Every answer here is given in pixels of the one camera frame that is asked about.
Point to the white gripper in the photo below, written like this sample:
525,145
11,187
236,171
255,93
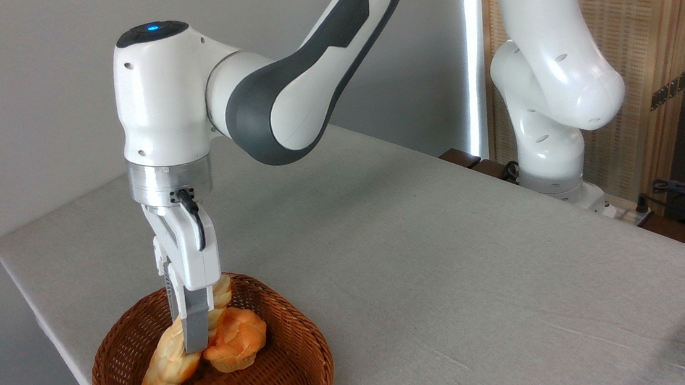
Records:
190,255

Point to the long braided bread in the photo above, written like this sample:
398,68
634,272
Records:
168,356

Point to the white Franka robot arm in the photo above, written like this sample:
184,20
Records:
160,97

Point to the round orange bread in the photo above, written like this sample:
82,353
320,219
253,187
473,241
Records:
241,344

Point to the brown wicker basket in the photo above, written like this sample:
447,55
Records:
284,377

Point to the grey tablecloth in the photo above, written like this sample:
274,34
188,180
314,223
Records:
448,270

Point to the dark brown wooden block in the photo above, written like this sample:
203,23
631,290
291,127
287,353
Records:
460,157
492,170

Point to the white power strip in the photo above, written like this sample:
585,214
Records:
627,216

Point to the metal screen hinge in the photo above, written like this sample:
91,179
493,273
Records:
668,91

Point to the wooden slatted screen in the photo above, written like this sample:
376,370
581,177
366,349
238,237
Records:
643,17

